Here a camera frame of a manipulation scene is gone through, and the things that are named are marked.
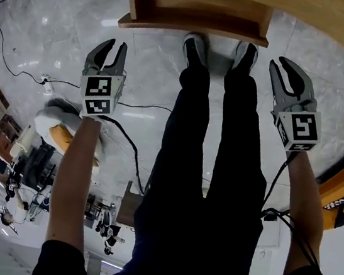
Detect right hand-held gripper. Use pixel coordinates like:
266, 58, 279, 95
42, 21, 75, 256
257, 54, 333, 156

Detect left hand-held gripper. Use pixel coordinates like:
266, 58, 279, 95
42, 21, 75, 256
75, 35, 132, 124

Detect wooden drawer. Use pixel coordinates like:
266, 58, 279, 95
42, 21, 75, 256
116, 0, 276, 50

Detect person's left forearm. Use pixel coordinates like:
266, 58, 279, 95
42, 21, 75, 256
42, 111, 104, 254

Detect person's right forearm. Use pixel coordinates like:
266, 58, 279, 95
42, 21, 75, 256
271, 149, 337, 275

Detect wooden coffee table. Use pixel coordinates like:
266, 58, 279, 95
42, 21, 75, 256
65, 0, 344, 67

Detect person's right shoe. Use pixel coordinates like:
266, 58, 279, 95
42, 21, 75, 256
230, 39, 262, 76

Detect person's shoe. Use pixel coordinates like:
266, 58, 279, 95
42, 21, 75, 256
230, 39, 262, 76
179, 30, 211, 73

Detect white power strip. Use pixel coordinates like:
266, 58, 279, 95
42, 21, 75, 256
38, 73, 57, 95

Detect person's black trousers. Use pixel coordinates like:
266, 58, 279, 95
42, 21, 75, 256
125, 57, 286, 275

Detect white floor cushion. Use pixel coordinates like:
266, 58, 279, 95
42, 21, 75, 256
26, 103, 113, 176

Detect orange pillow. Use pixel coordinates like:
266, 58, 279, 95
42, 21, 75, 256
43, 121, 106, 169

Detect person's left shoe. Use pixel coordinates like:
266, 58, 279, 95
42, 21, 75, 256
179, 30, 211, 73

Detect cream cylindrical container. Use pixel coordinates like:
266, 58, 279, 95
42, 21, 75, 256
8, 123, 40, 162

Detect dark wooden cabinet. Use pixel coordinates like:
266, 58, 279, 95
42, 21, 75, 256
0, 113, 25, 166

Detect brown wooden panel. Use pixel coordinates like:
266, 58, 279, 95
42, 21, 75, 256
114, 179, 147, 229

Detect black floor cable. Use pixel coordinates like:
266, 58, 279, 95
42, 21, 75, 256
0, 25, 53, 85
50, 77, 175, 115

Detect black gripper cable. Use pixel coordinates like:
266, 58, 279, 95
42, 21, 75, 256
87, 114, 156, 196
252, 148, 344, 275

